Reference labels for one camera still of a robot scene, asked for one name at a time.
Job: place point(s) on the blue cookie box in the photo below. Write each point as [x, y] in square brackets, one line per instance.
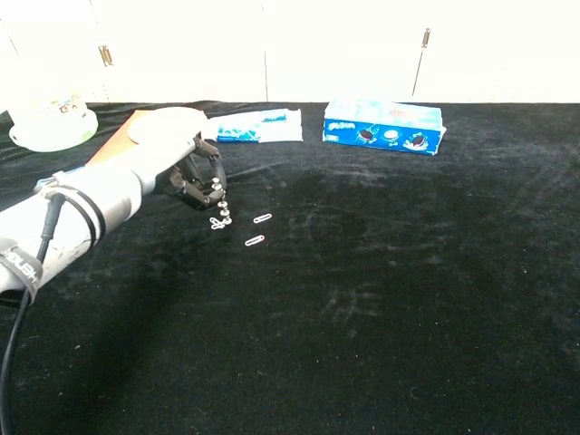
[385, 131]

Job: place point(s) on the metal door hinge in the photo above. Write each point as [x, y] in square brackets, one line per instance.
[105, 55]

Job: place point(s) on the silver magnetic bead stick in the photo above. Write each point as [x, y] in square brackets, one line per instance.
[223, 205]

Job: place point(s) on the white printed cup on saucer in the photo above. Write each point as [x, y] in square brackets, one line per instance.
[50, 129]

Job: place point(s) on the black velvet table cloth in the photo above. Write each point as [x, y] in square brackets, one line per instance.
[317, 294]

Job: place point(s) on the left robot hand grey black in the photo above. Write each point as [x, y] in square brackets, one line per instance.
[167, 156]

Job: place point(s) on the red flat board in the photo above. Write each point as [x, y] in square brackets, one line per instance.
[113, 145]

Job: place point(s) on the white round plate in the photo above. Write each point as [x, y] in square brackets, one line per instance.
[163, 118]

